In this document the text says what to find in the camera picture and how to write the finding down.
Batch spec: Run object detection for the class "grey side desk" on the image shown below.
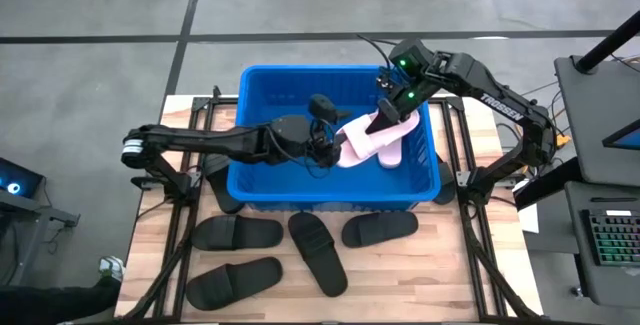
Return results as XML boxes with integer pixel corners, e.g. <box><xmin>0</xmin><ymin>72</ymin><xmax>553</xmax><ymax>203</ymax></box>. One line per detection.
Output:
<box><xmin>0</xmin><ymin>189</ymin><xmax>81</xmax><ymax>325</ymax></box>

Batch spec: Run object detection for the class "white paper sheet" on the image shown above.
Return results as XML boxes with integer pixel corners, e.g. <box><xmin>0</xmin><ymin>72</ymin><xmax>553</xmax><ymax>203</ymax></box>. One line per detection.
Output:
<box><xmin>519</xmin><ymin>202</ymin><xmax>541</xmax><ymax>235</ymax></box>

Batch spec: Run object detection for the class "black monitor stand pole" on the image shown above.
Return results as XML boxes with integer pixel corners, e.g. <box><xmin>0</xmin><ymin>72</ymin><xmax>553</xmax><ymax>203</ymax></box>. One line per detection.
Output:
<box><xmin>573</xmin><ymin>8</ymin><xmax>640</xmax><ymax>74</ymax></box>

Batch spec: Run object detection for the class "tilted monitor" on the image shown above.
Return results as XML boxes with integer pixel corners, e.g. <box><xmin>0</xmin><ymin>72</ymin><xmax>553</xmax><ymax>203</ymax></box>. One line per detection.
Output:
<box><xmin>601</xmin><ymin>118</ymin><xmax>640</xmax><ymax>152</ymax></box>

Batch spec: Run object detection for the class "grey keyboard desk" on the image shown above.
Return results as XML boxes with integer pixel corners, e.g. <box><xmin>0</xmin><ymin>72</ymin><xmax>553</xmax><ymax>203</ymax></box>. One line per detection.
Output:
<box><xmin>563</xmin><ymin>180</ymin><xmax>640</xmax><ymax>310</ymax></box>

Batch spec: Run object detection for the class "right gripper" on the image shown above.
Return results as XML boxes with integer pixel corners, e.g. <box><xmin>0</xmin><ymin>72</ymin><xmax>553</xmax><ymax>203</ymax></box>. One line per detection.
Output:
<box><xmin>366</xmin><ymin>72</ymin><xmax>428</xmax><ymax>135</ymax></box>

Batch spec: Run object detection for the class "backlit keyboard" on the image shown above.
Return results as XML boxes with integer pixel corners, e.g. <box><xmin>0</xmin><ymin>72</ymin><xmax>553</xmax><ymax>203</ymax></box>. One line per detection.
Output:
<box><xmin>581</xmin><ymin>208</ymin><xmax>640</xmax><ymax>267</ymax></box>

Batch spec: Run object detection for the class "grey monitor stand desk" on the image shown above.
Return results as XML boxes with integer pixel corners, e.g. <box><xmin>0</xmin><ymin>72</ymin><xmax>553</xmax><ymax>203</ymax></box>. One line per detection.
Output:
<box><xmin>553</xmin><ymin>54</ymin><xmax>640</xmax><ymax>187</ymax></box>

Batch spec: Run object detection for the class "black desk crossbeam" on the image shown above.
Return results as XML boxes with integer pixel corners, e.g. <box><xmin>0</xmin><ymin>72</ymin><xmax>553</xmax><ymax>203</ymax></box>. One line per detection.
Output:
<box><xmin>514</xmin><ymin>157</ymin><xmax>584</xmax><ymax>211</ymax></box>

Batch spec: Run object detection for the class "blue plastic bin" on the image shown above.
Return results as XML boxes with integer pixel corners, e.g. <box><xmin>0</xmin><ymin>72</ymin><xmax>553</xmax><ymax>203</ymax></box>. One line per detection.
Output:
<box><xmin>226</xmin><ymin>64</ymin><xmax>442</xmax><ymax>212</ymax></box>

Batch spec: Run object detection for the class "computer with blue ring light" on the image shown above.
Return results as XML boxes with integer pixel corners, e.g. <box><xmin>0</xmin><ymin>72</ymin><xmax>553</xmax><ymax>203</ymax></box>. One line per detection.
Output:
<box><xmin>0</xmin><ymin>157</ymin><xmax>45</xmax><ymax>199</ymax></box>

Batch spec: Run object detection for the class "black aluminium table frame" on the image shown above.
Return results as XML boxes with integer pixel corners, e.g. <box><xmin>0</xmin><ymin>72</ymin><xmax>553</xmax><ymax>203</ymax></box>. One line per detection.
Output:
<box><xmin>115</xmin><ymin>84</ymin><xmax>544</xmax><ymax>325</ymax></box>

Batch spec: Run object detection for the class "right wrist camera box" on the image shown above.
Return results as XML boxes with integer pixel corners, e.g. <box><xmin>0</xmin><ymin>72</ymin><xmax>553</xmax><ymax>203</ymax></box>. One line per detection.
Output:
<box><xmin>374</xmin><ymin>66</ymin><xmax>400</xmax><ymax>92</ymax></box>

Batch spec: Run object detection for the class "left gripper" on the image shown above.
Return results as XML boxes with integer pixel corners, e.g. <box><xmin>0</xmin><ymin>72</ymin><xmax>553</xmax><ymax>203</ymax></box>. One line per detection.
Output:
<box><xmin>298</xmin><ymin>109</ymin><xmax>354</xmax><ymax>167</ymax></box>

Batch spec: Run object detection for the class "pink slide sandal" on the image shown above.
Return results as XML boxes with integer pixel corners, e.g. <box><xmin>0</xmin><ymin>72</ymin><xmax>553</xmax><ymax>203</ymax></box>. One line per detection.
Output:
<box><xmin>333</xmin><ymin>108</ymin><xmax>422</xmax><ymax>169</ymax></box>
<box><xmin>375</xmin><ymin>137</ymin><xmax>407</xmax><ymax>170</ymax></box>

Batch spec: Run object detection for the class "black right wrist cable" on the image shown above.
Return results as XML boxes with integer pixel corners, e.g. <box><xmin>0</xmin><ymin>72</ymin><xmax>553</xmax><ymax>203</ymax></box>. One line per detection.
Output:
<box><xmin>355</xmin><ymin>33</ymin><xmax>399</xmax><ymax>72</ymax></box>

